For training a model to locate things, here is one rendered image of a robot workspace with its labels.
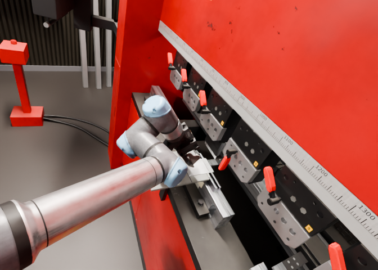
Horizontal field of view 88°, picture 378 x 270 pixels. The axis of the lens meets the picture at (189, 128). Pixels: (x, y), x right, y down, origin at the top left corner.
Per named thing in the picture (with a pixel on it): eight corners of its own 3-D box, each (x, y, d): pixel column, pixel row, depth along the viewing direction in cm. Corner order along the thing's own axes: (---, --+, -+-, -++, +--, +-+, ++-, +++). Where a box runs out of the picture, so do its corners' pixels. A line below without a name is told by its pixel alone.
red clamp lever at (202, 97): (199, 89, 77) (202, 113, 76) (208, 90, 79) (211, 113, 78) (197, 90, 79) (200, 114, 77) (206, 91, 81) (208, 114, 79)
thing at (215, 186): (193, 158, 97) (195, 153, 95) (198, 157, 98) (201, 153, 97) (212, 192, 84) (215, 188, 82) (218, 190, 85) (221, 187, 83)
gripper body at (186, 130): (201, 149, 75) (190, 131, 66) (181, 161, 75) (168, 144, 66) (192, 135, 80) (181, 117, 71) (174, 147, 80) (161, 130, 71)
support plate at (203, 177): (139, 156, 85) (140, 154, 84) (192, 151, 98) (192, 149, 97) (151, 191, 73) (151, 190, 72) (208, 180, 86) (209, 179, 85)
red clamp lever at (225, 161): (216, 167, 69) (227, 148, 64) (225, 166, 71) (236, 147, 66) (218, 171, 68) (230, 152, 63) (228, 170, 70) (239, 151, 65)
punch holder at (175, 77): (169, 78, 113) (176, 49, 104) (181, 79, 117) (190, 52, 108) (178, 91, 103) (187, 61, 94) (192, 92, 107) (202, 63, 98)
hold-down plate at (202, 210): (172, 165, 102) (174, 161, 100) (181, 163, 105) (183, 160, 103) (197, 219, 82) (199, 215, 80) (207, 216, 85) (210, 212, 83)
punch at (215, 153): (202, 143, 90) (210, 127, 85) (206, 143, 91) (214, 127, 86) (213, 159, 84) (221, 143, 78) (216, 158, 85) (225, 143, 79)
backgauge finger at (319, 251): (261, 255, 67) (268, 248, 64) (305, 233, 79) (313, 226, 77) (286, 297, 59) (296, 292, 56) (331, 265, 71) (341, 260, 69)
